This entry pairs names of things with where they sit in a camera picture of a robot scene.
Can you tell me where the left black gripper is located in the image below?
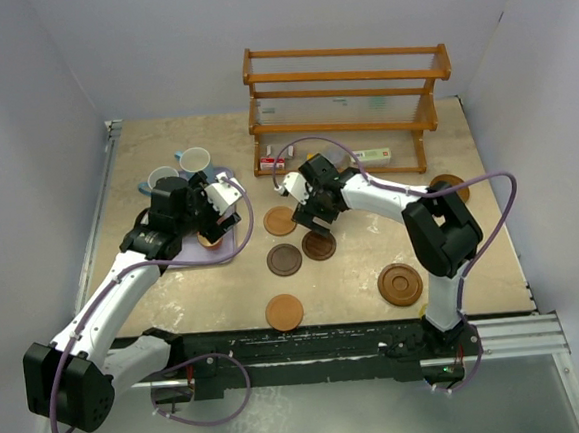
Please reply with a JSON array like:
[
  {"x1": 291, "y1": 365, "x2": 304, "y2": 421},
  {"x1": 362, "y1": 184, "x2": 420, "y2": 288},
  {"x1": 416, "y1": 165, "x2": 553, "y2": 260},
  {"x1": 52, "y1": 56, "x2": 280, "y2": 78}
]
[{"x1": 171, "y1": 170, "x2": 240, "y2": 244}]

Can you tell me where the dark walnut coaster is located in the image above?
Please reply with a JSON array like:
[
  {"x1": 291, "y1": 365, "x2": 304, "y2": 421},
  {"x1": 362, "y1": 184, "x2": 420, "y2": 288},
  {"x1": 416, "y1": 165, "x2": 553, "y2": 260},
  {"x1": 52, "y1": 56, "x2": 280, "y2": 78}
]
[{"x1": 301, "y1": 232, "x2": 337, "y2": 261}]

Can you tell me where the light wood coaster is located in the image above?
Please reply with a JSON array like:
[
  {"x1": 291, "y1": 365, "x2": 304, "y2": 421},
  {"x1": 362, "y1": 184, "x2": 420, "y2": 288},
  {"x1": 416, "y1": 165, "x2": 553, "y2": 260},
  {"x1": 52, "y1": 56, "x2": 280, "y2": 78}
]
[{"x1": 263, "y1": 206, "x2": 296, "y2": 237}]

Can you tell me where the dark brown coaster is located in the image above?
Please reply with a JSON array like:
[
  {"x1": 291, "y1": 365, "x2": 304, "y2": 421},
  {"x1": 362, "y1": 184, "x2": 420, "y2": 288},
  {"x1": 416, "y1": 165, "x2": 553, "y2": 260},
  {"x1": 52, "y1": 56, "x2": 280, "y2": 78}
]
[{"x1": 266, "y1": 243, "x2": 303, "y2": 277}]

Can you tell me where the orange terracotta coaster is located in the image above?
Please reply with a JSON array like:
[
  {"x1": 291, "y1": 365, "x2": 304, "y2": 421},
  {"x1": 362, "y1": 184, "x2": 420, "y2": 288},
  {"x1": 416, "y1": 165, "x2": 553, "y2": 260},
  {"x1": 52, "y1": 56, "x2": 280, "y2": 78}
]
[{"x1": 265, "y1": 294, "x2": 304, "y2": 332}]

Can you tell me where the ringed brown wooden coaster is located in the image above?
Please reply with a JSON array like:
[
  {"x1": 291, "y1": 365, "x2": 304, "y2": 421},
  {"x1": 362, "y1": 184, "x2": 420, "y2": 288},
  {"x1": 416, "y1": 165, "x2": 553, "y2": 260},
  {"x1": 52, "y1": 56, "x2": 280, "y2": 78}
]
[{"x1": 377, "y1": 263, "x2": 424, "y2": 307}]

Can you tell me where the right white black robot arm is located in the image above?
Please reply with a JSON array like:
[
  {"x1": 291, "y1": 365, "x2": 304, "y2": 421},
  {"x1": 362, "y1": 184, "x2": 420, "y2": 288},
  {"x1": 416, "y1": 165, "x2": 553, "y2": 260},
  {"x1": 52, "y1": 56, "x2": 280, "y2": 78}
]
[{"x1": 275, "y1": 154, "x2": 483, "y2": 356}]

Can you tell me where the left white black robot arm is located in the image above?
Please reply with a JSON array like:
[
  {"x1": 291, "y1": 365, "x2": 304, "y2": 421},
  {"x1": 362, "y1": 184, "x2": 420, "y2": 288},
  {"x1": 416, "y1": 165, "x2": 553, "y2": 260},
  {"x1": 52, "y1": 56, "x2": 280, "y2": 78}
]
[{"x1": 22, "y1": 172, "x2": 248, "y2": 433}]

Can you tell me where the orange copper small cup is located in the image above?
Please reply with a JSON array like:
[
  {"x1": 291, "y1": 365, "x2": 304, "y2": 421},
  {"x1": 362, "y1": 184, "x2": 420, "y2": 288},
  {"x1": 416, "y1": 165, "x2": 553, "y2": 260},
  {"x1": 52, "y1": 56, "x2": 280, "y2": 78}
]
[{"x1": 197, "y1": 234, "x2": 223, "y2": 251}]

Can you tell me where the lavender plastic tray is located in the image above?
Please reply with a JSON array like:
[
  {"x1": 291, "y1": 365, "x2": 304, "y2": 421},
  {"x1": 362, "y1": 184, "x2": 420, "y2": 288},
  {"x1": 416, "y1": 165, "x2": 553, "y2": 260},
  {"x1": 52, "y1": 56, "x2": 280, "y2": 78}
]
[{"x1": 172, "y1": 166, "x2": 238, "y2": 265}]

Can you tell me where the light blue tall mug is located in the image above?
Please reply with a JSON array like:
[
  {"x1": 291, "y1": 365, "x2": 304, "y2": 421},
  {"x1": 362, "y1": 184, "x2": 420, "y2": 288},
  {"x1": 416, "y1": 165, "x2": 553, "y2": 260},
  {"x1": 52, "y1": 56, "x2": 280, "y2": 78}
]
[{"x1": 174, "y1": 147, "x2": 215, "y2": 181}]

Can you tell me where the red white small box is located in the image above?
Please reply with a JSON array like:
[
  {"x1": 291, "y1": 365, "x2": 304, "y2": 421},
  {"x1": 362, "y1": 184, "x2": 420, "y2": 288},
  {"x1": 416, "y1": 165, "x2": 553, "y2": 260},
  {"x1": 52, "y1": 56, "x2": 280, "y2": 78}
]
[{"x1": 259, "y1": 156, "x2": 286, "y2": 171}]

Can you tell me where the teal mug white inside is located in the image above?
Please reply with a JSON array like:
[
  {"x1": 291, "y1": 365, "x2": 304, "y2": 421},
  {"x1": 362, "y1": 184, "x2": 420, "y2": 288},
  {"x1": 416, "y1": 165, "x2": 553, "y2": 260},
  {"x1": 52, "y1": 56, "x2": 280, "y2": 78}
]
[{"x1": 138, "y1": 166, "x2": 179, "y2": 197}]

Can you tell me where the green white long box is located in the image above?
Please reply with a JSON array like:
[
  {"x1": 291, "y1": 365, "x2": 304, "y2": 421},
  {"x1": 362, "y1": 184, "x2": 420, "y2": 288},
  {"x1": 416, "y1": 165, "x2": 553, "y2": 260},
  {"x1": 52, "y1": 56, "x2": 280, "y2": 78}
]
[{"x1": 354, "y1": 148, "x2": 391, "y2": 167}]

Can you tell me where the wooden three-tier shelf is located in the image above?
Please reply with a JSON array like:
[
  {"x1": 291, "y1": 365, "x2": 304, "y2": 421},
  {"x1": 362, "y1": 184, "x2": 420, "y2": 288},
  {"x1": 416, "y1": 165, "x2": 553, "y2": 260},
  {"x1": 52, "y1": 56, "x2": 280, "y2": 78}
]
[{"x1": 242, "y1": 43, "x2": 452, "y2": 177}]

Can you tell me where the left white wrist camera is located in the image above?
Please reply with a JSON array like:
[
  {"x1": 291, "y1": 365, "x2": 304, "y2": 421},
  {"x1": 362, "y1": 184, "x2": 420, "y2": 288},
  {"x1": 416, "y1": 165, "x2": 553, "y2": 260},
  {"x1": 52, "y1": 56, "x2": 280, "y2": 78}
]
[{"x1": 204, "y1": 177, "x2": 243, "y2": 216}]

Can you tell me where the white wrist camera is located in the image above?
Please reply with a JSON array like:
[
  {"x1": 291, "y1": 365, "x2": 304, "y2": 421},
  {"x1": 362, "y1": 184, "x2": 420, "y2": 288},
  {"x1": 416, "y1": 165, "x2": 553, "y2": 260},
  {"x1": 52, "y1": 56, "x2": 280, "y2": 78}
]
[
  {"x1": 204, "y1": 177, "x2": 243, "y2": 216},
  {"x1": 276, "y1": 172, "x2": 310, "y2": 205}
]

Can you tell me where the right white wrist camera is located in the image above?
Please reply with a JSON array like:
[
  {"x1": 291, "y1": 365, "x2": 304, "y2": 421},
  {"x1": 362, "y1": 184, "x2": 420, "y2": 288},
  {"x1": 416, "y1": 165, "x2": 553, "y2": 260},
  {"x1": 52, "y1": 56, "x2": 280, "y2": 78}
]
[{"x1": 276, "y1": 172, "x2": 310, "y2": 205}]

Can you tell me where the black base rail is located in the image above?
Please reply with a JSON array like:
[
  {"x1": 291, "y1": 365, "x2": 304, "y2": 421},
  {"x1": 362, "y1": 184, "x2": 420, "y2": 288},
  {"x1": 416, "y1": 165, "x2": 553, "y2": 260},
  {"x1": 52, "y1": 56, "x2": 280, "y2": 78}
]
[{"x1": 133, "y1": 319, "x2": 483, "y2": 400}]

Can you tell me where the aluminium frame rail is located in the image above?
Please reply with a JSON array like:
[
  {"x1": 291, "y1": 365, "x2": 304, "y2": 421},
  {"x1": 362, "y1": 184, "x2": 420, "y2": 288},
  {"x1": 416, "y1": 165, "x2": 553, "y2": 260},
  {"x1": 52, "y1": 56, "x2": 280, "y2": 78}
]
[{"x1": 467, "y1": 309, "x2": 579, "y2": 433}]

